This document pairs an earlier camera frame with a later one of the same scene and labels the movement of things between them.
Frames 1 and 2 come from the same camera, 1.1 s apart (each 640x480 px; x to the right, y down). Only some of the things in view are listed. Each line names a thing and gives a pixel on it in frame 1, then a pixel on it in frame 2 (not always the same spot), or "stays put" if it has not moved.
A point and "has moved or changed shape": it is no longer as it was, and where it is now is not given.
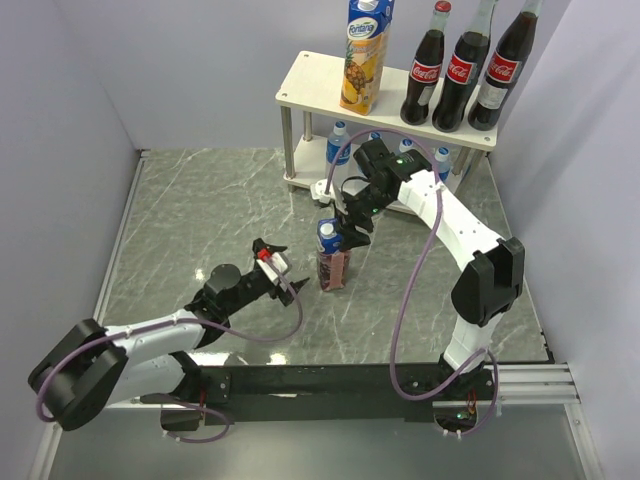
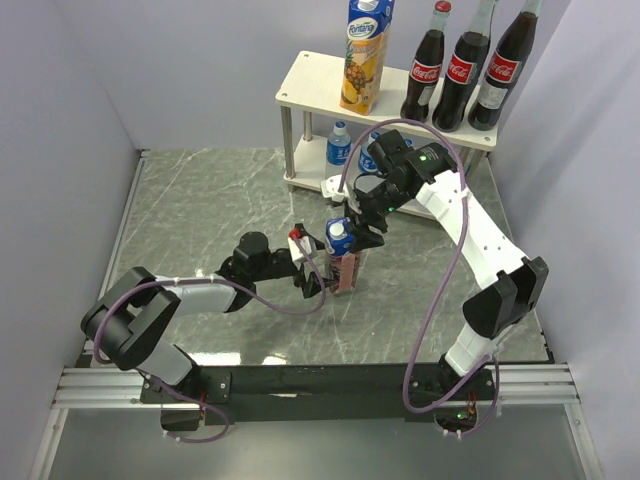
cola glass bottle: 467,60 stays put
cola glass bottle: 504,68 stays put
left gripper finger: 261,244 to 303,233
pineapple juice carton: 368,25 stays put
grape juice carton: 333,263 has moved or changed shape
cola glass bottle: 425,72 stays put
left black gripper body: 254,287 to 291,270
